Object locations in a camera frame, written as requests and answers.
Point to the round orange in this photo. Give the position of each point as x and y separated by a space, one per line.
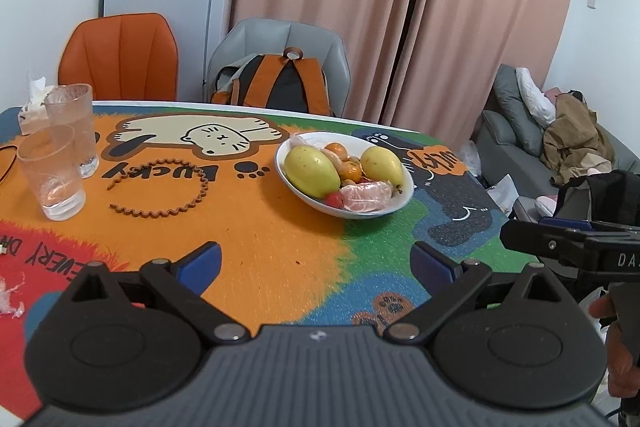
351 172

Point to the orange and black backpack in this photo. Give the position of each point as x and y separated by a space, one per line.
280 82

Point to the white wall socket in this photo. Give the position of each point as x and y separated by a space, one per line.
591 2

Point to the plastic-wrapped bun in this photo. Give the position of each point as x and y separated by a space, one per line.
367 194

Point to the tall clear glass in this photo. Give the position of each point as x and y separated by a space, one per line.
75 122

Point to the large white plastic bag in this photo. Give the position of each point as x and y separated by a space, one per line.
504 196

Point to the yellow-green pear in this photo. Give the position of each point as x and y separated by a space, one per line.
310 172

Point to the white pillow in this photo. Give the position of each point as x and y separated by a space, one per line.
535 99

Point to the printed tissue pack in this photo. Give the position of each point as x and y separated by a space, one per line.
32 112

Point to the orange chair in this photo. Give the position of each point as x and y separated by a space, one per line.
120 57

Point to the white plate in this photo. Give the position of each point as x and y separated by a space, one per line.
400 199

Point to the yellow pear with brown patch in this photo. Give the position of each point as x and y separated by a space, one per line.
382 167

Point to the black bag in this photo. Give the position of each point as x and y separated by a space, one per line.
595 192

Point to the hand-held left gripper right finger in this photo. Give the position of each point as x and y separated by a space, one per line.
432 264

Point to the short clear glass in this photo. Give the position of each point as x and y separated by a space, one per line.
50 177

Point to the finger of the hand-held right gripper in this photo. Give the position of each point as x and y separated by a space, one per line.
530 239
565 223

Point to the small smooth red fruit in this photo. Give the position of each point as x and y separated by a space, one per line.
334 200

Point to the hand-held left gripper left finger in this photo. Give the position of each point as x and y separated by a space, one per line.
200 262

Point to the grey chair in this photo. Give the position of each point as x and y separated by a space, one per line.
330 52

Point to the pink slipper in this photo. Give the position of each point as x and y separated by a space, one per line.
546 204

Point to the brown jacket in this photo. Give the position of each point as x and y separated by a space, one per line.
575 132

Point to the small tangerine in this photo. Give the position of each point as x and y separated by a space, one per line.
336 150

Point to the clear plastic wrap scrap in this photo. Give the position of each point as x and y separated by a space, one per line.
10 302

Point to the person's right hand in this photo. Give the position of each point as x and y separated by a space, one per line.
622 357

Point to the grey sofa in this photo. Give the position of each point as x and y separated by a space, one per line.
505 127

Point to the small white plastic bag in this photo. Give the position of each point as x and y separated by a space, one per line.
471 157

